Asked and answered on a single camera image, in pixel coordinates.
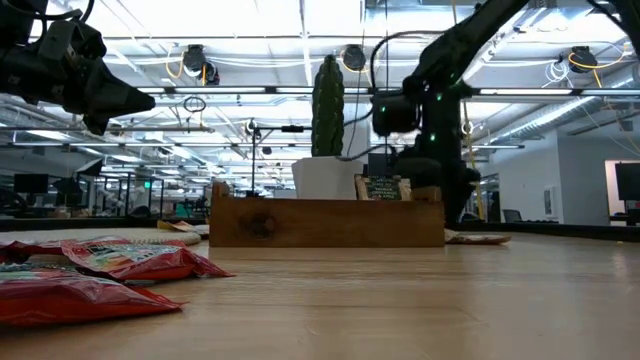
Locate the round pale plate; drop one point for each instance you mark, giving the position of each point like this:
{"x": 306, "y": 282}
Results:
{"x": 125, "y": 234}

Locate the wooden compartment tea box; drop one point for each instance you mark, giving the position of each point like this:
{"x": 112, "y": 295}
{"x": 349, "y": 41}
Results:
{"x": 325, "y": 225}

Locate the green cactus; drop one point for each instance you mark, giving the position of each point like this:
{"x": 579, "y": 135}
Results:
{"x": 327, "y": 110}

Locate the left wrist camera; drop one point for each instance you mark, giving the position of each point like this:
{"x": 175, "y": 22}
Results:
{"x": 57, "y": 42}

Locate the black monitor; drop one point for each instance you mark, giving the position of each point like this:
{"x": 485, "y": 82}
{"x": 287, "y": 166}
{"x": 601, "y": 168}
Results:
{"x": 31, "y": 184}

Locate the silver ceiling duct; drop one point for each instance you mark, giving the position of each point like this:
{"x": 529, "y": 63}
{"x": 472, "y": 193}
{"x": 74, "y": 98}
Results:
{"x": 550, "y": 117}

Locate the grey ceiling pipe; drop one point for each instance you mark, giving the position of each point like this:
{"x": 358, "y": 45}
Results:
{"x": 165, "y": 129}

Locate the long ceiling light bar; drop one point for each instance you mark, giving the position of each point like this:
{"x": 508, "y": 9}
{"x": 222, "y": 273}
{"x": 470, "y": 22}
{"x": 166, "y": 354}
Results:
{"x": 225, "y": 90}

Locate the black camera stand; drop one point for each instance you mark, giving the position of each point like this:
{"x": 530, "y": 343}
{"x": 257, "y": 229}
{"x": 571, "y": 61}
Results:
{"x": 253, "y": 165}

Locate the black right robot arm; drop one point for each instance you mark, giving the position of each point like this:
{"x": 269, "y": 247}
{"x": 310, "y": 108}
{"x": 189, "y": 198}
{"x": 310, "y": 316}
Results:
{"x": 470, "y": 30}

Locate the orange mango tea packet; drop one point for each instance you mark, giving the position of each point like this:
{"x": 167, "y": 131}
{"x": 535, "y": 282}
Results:
{"x": 180, "y": 227}

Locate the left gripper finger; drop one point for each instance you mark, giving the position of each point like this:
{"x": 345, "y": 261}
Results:
{"x": 117, "y": 107}
{"x": 117, "y": 82}

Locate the black wall screen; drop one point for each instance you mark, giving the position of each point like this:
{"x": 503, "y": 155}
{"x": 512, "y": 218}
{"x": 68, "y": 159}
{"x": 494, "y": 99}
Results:
{"x": 628, "y": 181}

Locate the red tea packet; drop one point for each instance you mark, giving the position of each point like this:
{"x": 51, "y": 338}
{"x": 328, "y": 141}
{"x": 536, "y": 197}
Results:
{"x": 75, "y": 300}
{"x": 25, "y": 248}
{"x": 150, "y": 265}

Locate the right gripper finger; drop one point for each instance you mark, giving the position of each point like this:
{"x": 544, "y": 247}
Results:
{"x": 453, "y": 207}
{"x": 468, "y": 202}

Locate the black aluminium table frame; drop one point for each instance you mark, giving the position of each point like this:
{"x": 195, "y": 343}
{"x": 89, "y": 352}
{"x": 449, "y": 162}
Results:
{"x": 75, "y": 223}

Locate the dark office chair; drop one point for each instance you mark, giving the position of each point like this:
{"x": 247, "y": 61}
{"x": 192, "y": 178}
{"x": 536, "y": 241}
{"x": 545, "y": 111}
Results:
{"x": 512, "y": 216}

